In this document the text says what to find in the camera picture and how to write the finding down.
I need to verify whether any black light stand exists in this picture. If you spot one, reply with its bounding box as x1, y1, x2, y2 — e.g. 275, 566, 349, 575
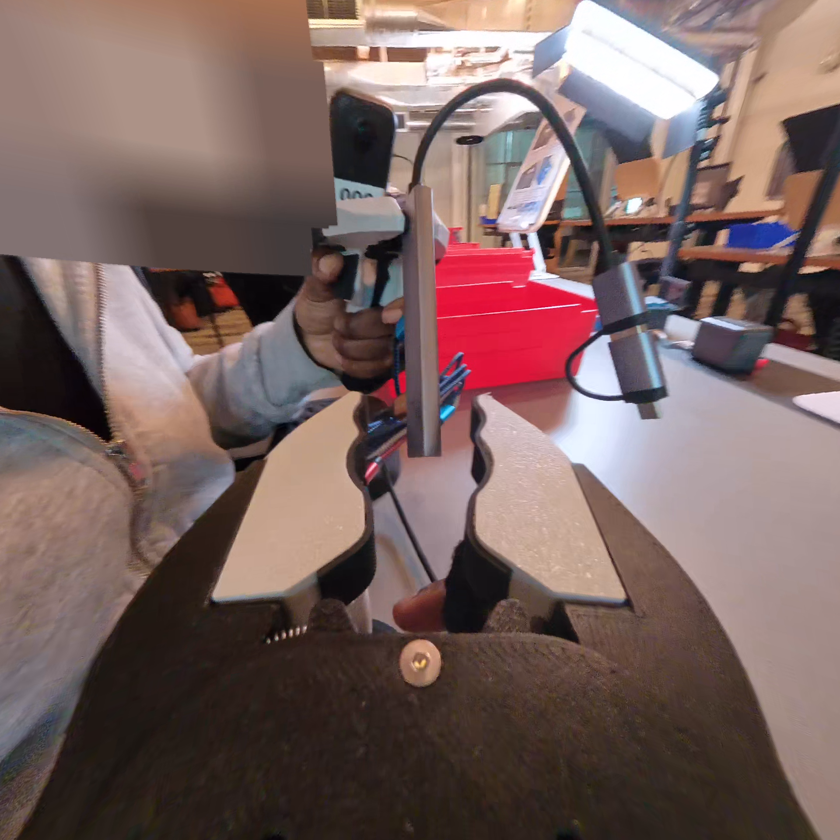
658, 85, 731, 284

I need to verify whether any black hub cable grey plug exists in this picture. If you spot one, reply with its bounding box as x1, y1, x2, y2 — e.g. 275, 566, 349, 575
408, 77, 670, 421

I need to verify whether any wooden workbench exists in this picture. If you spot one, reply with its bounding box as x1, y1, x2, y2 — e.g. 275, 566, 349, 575
482, 209, 840, 271

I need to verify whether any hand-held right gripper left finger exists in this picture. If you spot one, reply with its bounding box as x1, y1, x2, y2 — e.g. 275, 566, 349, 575
209, 392, 378, 608

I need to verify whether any grey box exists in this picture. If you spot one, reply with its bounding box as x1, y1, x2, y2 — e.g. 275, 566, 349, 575
691, 316, 775, 376

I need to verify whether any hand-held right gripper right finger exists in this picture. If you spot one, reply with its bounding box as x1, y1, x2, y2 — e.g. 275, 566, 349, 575
444, 392, 631, 632

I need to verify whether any person's left forearm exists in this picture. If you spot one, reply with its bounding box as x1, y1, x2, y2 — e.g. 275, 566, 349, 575
185, 298, 345, 454

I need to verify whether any cardboard box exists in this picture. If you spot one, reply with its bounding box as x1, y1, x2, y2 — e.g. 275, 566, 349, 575
783, 169, 840, 231
613, 156, 665, 199

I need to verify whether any person's right hand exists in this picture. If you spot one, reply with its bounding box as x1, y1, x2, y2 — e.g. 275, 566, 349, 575
392, 581, 454, 634

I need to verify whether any person's grey hoodie torso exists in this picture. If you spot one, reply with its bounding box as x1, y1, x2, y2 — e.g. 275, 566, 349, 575
0, 255, 240, 821

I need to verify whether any person's left hand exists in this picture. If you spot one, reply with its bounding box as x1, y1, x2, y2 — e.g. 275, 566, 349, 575
292, 251, 406, 395

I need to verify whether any blue braided usb cable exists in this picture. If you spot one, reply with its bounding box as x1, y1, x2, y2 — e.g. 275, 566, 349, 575
364, 351, 472, 460

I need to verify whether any blue storage bin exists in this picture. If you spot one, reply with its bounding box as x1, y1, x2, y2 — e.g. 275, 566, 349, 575
727, 222, 800, 250

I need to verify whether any instruction poster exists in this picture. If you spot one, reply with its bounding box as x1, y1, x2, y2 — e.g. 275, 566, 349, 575
495, 108, 588, 234

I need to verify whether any studio light panel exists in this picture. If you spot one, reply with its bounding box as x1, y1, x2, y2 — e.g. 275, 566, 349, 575
532, 0, 723, 148

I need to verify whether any red plastic bin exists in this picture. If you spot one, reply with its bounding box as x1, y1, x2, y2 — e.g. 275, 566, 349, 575
371, 241, 601, 396

